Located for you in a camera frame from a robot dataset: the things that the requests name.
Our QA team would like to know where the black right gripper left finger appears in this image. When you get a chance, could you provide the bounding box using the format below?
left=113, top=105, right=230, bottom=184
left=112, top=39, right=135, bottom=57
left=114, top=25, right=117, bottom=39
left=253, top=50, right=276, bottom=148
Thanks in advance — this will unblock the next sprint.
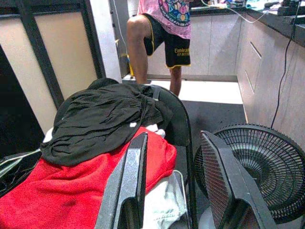
left=95, top=132, right=149, bottom=229

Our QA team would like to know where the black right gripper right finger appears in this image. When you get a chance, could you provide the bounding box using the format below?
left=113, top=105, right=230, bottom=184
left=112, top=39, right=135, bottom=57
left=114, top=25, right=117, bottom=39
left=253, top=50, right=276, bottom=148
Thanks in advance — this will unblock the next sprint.
left=200, top=130, right=279, bottom=229

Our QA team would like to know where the black garment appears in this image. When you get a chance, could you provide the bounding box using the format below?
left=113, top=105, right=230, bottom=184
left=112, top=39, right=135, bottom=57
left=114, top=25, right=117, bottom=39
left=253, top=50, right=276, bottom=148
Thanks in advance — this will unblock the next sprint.
left=40, top=78, right=173, bottom=167

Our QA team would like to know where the black floor fan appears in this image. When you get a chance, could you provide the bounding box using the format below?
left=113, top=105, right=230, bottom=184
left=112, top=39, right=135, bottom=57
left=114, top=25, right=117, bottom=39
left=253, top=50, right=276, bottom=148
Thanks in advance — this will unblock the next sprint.
left=194, top=123, right=305, bottom=225

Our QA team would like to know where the small white cloth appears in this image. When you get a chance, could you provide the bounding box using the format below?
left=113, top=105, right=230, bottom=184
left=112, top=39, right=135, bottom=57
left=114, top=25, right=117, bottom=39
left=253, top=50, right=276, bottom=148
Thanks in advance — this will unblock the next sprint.
left=145, top=124, right=166, bottom=138

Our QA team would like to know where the red towel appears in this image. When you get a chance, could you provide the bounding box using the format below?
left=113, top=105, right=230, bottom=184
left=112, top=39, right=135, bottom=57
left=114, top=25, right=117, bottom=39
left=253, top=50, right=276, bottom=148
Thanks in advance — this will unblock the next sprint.
left=0, top=126, right=177, bottom=229

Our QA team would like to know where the yellow plastic object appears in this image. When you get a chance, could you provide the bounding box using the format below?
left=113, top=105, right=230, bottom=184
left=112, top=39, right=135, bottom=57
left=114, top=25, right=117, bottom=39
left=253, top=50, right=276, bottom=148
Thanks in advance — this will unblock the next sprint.
left=121, top=53, right=135, bottom=77

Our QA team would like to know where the grey cabinet with drawers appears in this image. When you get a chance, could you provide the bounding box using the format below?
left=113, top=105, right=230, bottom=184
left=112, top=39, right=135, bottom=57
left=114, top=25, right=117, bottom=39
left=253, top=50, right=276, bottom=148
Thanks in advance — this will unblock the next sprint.
left=235, top=13, right=305, bottom=148

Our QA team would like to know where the grey cabinet with plain doors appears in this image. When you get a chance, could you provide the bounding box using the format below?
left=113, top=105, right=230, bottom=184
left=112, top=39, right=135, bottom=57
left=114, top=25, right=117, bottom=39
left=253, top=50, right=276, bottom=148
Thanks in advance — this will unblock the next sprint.
left=145, top=14, right=241, bottom=77

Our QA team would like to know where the person in pink shirt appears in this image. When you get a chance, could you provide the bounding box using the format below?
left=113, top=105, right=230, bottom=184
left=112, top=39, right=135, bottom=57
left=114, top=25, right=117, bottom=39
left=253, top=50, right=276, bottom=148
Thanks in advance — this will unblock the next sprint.
left=126, top=0, right=192, bottom=97

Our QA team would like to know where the black-framed sliding door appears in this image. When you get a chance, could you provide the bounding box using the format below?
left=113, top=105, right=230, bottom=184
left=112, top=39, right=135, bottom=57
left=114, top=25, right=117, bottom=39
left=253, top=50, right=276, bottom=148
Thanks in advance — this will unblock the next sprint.
left=0, top=0, right=107, bottom=146

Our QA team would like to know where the black countertop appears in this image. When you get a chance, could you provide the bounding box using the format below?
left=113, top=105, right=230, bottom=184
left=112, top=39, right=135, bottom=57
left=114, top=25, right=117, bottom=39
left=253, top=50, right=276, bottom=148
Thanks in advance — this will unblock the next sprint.
left=190, top=0, right=305, bottom=48

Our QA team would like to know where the black box device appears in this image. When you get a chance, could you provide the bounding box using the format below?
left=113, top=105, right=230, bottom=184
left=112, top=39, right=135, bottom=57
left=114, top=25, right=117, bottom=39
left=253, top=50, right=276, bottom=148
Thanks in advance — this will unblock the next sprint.
left=277, top=0, right=305, bottom=16

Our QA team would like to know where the black hanging cable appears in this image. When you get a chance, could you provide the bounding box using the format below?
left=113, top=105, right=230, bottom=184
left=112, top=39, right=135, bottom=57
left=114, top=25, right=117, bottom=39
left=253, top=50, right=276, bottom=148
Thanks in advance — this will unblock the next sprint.
left=270, top=0, right=301, bottom=129

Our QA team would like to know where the thin white cable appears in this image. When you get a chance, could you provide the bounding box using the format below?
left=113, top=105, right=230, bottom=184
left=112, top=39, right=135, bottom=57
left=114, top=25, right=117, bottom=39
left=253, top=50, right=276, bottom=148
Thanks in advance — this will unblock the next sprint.
left=112, top=0, right=128, bottom=55
left=200, top=0, right=275, bottom=24

